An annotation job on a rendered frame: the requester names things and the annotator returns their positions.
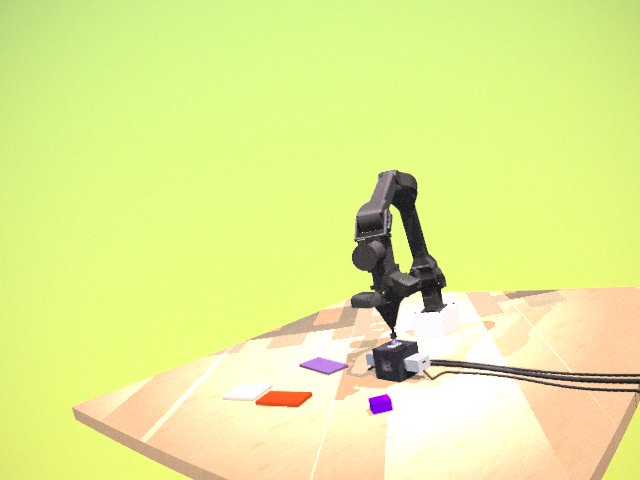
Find purple flat rectangular pad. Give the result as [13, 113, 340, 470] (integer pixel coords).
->
[298, 357, 349, 375]

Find orange flat slab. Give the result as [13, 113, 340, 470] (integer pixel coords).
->
[255, 391, 312, 407]

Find small purple block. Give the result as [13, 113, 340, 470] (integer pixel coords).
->
[368, 394, 393, 415]

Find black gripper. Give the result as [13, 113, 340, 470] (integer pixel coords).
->
[351, 260, 405, 328]

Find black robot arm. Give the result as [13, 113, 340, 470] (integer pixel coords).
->
[352, 169, 448, 313]

